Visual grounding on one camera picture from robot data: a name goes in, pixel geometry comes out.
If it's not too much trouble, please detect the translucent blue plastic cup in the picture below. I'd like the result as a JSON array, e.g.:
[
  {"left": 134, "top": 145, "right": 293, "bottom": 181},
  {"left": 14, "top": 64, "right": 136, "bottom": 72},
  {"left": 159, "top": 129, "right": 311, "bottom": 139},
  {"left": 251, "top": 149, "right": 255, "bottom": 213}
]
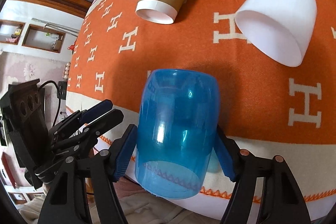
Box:
[{"left": 135, "top": 69, "right": 220, "bottom": 200}]

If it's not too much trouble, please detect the black cable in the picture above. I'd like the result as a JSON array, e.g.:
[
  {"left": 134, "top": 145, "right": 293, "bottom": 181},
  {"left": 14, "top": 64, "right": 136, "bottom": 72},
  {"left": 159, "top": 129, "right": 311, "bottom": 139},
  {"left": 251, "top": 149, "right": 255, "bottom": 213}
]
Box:
[{"left": 37, "top": 80, "right": 66, "bottom": 127}]

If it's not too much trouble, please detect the white plastic cup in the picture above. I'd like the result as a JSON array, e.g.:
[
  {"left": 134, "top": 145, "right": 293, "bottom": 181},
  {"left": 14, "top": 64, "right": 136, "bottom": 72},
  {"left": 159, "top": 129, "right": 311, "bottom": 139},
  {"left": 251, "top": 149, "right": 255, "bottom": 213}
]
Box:
[{"left": 235, "top": 0, "right": 317, "bottom": 67}]

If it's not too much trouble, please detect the orange H-pattern tablecloth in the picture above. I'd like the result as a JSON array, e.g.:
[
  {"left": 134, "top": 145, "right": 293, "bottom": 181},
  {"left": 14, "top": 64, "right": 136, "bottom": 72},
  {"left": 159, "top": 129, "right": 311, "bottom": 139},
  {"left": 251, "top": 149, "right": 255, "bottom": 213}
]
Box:
[{"left": 66, "top": 0, "right": 335, "bottom": 201}]

